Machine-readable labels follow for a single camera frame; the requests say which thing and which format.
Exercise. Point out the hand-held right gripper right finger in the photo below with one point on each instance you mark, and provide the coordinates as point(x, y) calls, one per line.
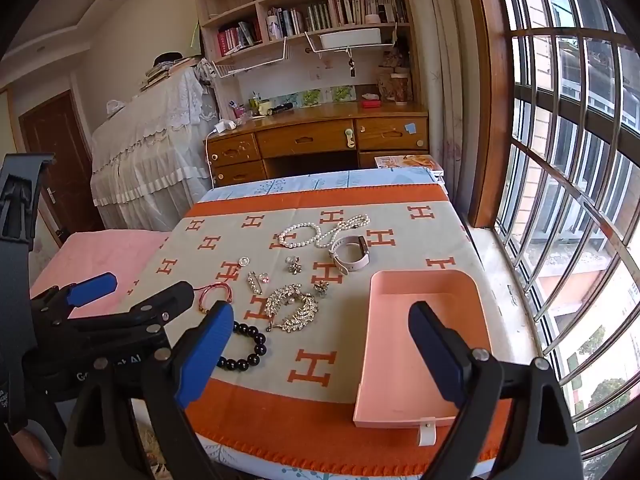
point(440, 355)

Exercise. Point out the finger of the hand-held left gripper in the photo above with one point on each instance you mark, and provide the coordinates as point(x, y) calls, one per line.
point(145, 317)
point(92, 287)

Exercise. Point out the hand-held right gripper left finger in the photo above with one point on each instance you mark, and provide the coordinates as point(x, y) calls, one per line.
point(200, 355)

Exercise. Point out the pink plastic tray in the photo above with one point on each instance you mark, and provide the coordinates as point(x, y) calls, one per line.
point(400, 310)

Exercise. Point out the silver rhinestone hair clip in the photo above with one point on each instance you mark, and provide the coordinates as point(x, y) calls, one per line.
point(254, 282)

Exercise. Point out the silver feather brooch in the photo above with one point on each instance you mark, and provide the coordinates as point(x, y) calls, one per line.
point(280, 300)

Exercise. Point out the silver flower earring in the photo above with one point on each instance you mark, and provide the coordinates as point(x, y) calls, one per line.
point(293, 264)

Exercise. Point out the smartwatch with pink band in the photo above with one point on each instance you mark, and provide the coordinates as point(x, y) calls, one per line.
point(352, 246)

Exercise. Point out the person's left hand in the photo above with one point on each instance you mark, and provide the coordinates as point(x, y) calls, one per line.
point(27, 449)

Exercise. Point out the pink quilt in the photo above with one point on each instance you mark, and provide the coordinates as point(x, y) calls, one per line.
point(95, 255)

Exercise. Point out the brown wooden door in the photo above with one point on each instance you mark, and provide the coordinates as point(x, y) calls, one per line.
point(55, 150)

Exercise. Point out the orange letter print blanket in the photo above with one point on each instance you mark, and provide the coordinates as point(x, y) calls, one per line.
point(310, 340)

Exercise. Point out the white lace piano cover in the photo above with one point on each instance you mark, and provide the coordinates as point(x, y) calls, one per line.
point(145, 160)

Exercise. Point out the orange magazine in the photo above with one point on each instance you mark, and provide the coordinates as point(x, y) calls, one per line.
point(407, 161)

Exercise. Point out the light blue bed sheet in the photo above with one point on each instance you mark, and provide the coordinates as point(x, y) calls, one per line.
point(320, 180)

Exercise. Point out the stack of books on piano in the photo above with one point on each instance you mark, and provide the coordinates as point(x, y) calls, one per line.
point(160, 74)

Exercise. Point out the blue sticker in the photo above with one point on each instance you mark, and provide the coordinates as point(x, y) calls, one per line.
point(411, 127)

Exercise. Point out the metal window grille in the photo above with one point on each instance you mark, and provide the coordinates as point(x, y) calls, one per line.
point(565, 160)

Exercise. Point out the black hat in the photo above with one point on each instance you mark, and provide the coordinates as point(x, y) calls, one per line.
point(167, 56)

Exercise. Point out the green desk hook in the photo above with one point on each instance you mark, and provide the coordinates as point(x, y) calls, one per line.
point(348, 137)

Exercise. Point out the wooden desk with drawers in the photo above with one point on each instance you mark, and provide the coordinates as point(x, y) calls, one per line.
point(310, 137)

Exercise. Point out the black flashlight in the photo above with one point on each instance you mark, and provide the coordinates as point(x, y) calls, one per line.
point(281, 108)

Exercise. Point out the small red box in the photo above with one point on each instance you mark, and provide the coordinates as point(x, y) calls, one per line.
point(370, 104)

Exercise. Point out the brown paper cup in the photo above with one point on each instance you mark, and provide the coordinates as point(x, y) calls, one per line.
point(399, 89)

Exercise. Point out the pale floral curtain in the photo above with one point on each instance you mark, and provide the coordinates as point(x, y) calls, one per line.
point(445, 85)

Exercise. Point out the row of green postcards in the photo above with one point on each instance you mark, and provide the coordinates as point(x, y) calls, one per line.
point(320, 95)

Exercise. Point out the row of red books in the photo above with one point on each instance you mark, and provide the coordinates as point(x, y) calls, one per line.
point(235, 40)

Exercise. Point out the hanging key bunch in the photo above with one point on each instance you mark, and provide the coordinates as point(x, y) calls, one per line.
point(351, 67)

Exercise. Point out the white bottle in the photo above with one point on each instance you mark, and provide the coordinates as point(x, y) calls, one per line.
point(274, 27)

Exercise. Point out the white plastic basket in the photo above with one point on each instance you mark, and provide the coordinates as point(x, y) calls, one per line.
point(350, 37)

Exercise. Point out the row of grey books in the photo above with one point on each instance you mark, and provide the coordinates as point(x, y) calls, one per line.
point(305, 17)

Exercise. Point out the row of white books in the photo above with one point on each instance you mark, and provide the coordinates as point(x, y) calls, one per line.
point(370, 7)

